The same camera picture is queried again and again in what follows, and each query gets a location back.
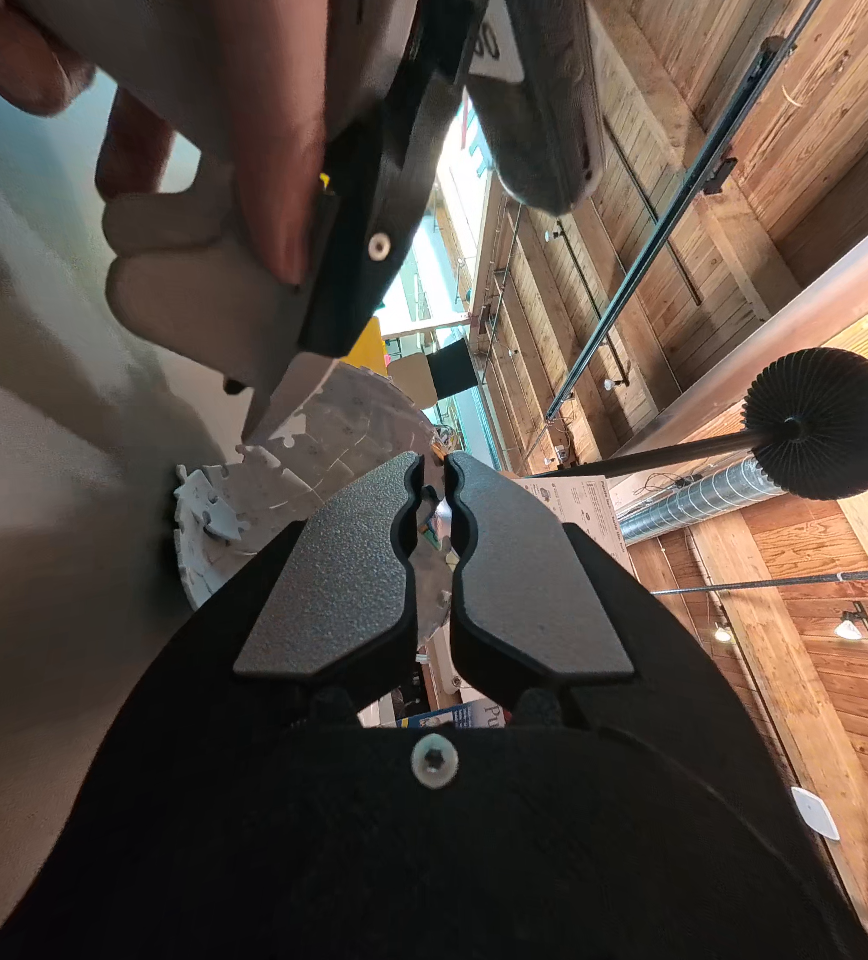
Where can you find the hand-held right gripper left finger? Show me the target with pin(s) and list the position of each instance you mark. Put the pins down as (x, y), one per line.
(329, 592)

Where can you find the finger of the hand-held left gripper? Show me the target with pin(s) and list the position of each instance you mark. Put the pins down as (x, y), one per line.
(291, 390)

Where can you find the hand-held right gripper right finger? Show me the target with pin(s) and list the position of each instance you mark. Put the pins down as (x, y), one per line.
(539, 600)

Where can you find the partly built puzzle ball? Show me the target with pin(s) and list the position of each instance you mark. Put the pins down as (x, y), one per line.
(359, 427)

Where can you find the blue puzzle box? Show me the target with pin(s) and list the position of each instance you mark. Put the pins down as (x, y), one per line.
(479, 716)

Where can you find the person's left hand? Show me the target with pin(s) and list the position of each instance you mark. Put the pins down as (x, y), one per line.
(284, 150)

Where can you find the yellow plastic bin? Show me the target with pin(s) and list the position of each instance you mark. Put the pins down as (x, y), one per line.
(370, 349)

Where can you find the instruction sheet board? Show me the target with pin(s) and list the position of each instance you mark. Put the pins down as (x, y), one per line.
(584, 517)

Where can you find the beige panel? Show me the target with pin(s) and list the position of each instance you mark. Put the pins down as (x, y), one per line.
(415, 379)

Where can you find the black panel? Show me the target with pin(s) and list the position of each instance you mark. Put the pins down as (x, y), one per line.
(455, 367)

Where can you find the steel ceiling rod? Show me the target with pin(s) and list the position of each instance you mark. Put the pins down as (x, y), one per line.
(778, 583)

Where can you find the black pleated disc on pole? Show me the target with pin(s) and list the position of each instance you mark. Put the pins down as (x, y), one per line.
(823, 424)

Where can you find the white ceiling access point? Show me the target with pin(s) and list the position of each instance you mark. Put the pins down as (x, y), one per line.
(816, 814)

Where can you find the silver ventilation duct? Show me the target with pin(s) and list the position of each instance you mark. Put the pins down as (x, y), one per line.
(703, 499)

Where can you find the black ceiling rail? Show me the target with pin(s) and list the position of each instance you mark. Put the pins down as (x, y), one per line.
(685, 210)

